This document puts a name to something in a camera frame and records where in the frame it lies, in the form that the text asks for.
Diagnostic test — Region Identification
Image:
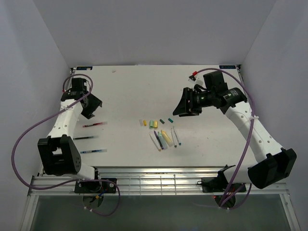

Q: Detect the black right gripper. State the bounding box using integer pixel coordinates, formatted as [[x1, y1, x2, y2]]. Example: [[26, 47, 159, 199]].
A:
[[172, 87, 215, 117]]

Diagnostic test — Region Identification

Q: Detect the green capped white marker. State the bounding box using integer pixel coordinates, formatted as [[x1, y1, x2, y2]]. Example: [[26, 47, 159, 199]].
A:
[[173, 127, 181, 145]]

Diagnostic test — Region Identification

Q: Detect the yellow highlighter pen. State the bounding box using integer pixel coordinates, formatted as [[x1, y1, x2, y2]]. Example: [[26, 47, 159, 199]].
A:
[[161, 130, 173, 147]]

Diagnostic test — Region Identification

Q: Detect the mint green highlighter cap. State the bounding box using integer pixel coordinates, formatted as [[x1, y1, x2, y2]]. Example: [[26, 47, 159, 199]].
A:
[[149, 120, 154, 128]]

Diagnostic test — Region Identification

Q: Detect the dark purple pen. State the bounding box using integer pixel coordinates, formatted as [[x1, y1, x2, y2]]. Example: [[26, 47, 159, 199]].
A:
[[154, 130, 164, 150]]

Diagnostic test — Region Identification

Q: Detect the yellow capped white marker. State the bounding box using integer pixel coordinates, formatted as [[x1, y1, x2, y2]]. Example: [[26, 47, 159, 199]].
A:
[[149, 134, 162, 152]]

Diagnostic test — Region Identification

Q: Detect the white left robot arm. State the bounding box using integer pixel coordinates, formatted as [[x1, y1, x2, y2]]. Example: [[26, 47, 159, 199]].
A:
[[38, 77, 102, 192]]

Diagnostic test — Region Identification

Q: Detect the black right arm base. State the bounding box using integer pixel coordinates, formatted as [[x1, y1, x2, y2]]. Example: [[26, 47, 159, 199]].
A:
[[197, 176, 246, 193]]

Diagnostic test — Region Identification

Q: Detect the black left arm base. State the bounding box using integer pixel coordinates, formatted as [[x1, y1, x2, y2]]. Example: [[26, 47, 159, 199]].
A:
[[74, 178, 117, 194]]

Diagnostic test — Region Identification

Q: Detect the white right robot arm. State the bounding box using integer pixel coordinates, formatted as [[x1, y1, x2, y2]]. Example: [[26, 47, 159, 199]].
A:
[[173, 70, 297, 192]]

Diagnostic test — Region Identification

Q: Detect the red gel pen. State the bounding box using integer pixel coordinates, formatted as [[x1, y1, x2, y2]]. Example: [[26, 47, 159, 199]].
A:
[[82, 122, 107, 128]]

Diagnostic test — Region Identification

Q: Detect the teal gel pen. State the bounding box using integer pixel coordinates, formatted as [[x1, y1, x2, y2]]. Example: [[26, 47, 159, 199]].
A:
[[73, 136, 98, 140]]

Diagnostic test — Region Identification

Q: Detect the blue gel pen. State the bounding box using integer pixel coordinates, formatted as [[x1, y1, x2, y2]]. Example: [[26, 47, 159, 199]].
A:
[[80, 149, 107, 154]]

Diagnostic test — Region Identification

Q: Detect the blue corner label left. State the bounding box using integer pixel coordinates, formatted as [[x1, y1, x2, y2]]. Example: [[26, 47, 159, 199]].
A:
[[76, 66, 93, 71]]

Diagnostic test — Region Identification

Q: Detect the blue corner label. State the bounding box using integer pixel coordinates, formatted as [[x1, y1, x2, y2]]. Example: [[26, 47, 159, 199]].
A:
[[219, 65, 236, 69], [76, 66, 93, 71]]

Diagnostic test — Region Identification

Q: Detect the blue corner label right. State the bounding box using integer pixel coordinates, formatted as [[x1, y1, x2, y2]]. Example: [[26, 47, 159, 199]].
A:
[[219, 65, 236, 69]]

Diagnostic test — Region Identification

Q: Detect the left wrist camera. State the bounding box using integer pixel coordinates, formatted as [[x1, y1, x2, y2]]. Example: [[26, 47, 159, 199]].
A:
[[84, 80, 91, 91]]

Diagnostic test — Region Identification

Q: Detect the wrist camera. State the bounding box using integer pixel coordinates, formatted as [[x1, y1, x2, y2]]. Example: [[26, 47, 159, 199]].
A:
[[188, 71, 204, 87], [84, 80, 91, 91]]

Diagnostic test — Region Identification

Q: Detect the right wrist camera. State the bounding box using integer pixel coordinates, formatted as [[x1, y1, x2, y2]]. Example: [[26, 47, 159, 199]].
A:
[[188, 71, 204, 87]]

